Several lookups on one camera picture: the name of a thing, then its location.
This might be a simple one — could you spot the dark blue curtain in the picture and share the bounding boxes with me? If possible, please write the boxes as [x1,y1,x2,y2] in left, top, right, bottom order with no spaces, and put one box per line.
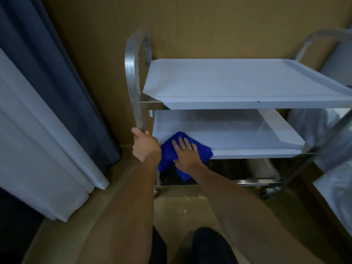
[0,0,122,174]

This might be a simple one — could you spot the stainless steel shelf cart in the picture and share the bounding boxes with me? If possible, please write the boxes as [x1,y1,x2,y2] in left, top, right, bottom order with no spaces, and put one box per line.
[124,28,352,200]

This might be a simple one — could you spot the person's right forearm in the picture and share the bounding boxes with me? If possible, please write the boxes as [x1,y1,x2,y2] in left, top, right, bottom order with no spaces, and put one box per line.
[183,163,326,264]

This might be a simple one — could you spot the person's left forearm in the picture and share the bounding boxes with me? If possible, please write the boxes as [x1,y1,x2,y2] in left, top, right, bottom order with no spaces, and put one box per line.
[76,156,162,264]

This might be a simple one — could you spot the person's left hand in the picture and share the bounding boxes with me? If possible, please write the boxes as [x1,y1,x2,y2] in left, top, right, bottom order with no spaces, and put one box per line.
[131,127,162,163]

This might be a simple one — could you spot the white bed sheet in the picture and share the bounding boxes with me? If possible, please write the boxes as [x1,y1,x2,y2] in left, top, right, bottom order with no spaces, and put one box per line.
[286,32,352,236]

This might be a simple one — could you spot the blue microfibre cloth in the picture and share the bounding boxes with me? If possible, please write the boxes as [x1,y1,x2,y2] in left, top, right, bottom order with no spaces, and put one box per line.
[158,131,213,182]

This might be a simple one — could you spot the person's right hand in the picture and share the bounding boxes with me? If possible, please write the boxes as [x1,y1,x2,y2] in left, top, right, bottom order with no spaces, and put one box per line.
[172,136,204,174]

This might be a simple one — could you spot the white curtain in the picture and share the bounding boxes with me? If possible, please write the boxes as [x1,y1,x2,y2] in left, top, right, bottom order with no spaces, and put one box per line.
[0,48,110,223]

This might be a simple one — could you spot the person's dark trousers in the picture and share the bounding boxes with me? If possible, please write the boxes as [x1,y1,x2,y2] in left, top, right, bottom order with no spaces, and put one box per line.
[149,226,239,264]

